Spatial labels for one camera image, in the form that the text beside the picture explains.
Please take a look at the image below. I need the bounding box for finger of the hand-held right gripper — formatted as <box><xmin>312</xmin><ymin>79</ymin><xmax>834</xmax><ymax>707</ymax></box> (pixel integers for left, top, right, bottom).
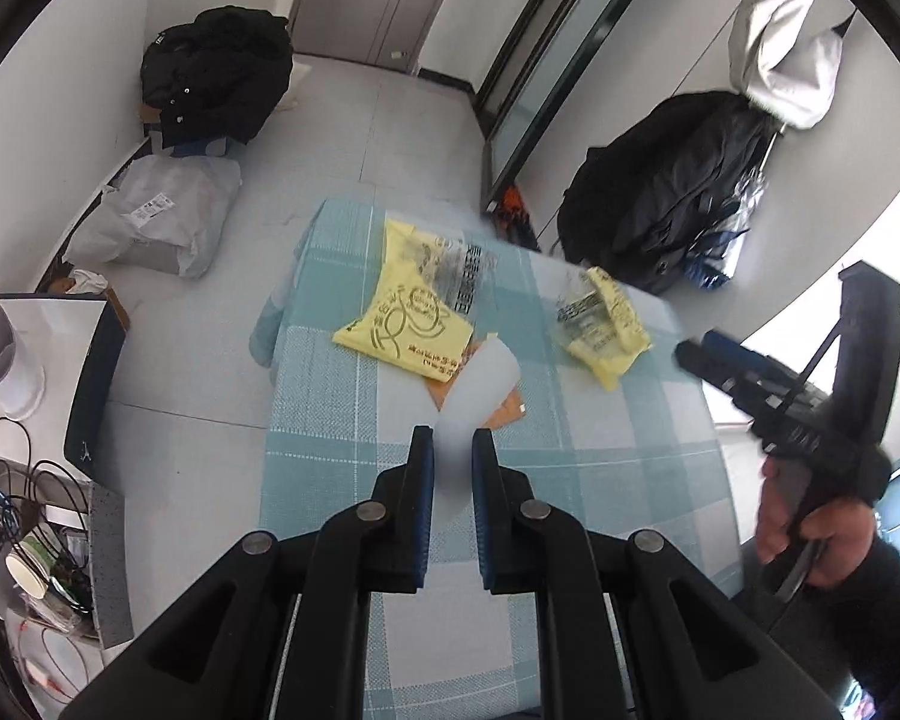
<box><xmin>699</xmin><ymin>328</ymin><xmax>777</xmax><ymax>380</ymax></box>
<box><xmin>673</xmin><ymin>340</ymin><xmax>751</xmax><ymax>400</ymax></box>

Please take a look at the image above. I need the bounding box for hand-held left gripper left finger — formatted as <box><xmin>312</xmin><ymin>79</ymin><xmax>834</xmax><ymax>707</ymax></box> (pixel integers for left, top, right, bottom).
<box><xmin>58</xmin><ymin>425</ymin><xmax>437</xmax><ymax>720</ymax></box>

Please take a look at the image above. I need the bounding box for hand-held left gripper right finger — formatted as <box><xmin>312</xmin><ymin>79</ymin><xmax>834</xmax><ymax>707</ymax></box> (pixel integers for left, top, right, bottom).
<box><xmin>471</xmin><ymin>426</ymin><xmax>845</xmax><ymax>720</ymax></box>

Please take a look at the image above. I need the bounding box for small yellow plastic bag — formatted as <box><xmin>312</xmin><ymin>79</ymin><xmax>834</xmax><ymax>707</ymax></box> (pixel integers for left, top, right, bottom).
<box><xmin>555</xmin><ymin>266</ymin><xmax>653</xmax><ymax>392</ymax></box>

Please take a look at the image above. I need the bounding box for white translucent sheet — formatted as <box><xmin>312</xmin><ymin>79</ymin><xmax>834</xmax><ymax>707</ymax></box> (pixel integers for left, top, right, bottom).
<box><xmin>429</xmin><ymin>337</ymin><xmax>522</xmax><ymax>563</ymax></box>

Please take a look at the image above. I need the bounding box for large yellow plastic bag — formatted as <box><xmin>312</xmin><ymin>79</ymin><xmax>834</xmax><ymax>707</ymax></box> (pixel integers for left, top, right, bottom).
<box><xmin>332</xmin><ymin>219</ymin><xmax>500</xmax><ymax>383</ymax></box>

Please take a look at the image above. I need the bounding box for person's right forearm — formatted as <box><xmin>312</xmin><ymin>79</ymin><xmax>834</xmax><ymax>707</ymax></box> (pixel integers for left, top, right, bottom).
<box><xmin>765</xmin><ymin>532</ymin><xmax>900</xmax><ymax>720</ymax></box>

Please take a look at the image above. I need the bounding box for person's right hand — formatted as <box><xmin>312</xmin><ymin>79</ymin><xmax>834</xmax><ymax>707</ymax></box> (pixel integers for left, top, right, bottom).
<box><xmin>754</xmin><ymin>456</ymin><xmax>882</xmax><ymax>593</ymax></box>

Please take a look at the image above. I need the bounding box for blue checked tablecloth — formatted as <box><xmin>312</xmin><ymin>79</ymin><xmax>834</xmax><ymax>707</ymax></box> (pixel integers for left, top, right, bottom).
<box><xmin>249</xmin><ymin>197</ymin><xmax>747</xmax><ymax>720</ymax></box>

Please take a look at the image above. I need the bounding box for black hanging jacket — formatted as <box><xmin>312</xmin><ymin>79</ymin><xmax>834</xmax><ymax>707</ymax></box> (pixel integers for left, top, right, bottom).
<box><xmin>556</xmin><ymin>90</ymin><xmax>773</xmax><ymax>297</ymax></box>

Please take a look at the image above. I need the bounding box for black orange folded stand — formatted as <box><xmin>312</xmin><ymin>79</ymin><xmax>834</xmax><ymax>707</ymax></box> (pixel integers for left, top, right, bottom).
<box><xmin>484</xmin><ymin>186</ymin><xmax>541</xmax><ymax>250</ymax></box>

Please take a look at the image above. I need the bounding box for white hanging garment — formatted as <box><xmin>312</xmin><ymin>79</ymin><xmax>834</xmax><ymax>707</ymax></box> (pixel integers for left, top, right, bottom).
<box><xmin>727</xmin><ymin>0</ymin><xmax>845</xmax><ymax>130</ymax></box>

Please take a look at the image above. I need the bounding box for grey perforated panel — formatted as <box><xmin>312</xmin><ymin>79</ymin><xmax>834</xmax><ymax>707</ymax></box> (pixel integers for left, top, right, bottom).
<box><xmin>90</xmin><ymin>484</ymin><xmax>136</xmax><ymax>650</ymax></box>

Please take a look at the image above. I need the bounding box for black-framed mirror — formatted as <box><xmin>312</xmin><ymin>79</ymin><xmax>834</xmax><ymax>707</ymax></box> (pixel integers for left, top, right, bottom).
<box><xmin>472</xmin><ymin>0</ymin><xmax>683</xmax><ymax>215</ymax></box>

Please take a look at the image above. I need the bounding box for grey plastic parcel bag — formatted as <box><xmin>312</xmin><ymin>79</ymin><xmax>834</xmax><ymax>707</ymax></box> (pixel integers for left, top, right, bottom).
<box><xmin>64</xmin><ymin>154</ymin><xmax>242</xmax><ymax>278</ymax></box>

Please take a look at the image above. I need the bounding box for white dark-sided cabinet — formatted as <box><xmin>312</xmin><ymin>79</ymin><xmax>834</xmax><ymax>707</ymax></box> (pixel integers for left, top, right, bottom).
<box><xmin>0</xmin><ymin>292</ymin><xmax>128</xmax><ymax>481</ymax></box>

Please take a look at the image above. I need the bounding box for white cylindrical cup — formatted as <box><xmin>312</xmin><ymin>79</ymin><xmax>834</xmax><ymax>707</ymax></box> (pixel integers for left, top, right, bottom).
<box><xmin>0</xmin><ymin>298</ymin><xmax>46</xmax><ymax>417</ymax></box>

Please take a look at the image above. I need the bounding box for black coat pile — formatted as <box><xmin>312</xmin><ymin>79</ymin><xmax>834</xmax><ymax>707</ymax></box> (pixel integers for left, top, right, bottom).
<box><xmin>139</xmin><ymin>6</ymin><xmax>295</xmax><ymax>151</ymax></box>

